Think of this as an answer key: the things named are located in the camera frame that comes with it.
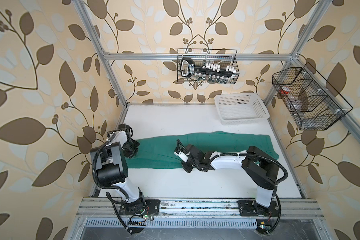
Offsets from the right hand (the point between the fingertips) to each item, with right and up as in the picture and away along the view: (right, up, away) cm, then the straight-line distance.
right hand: (182, 163), depth 88 cm
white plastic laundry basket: (+44, +34, +24) cm, 61 cm away
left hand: (-28, +7, +4) cm, 29 cm away
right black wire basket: (+66, +34, -16) cm, 76 cm away
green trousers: (-15, +5, +6) cm, 17 cm away
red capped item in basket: (+61, +44, -2) cm, 75 cm away
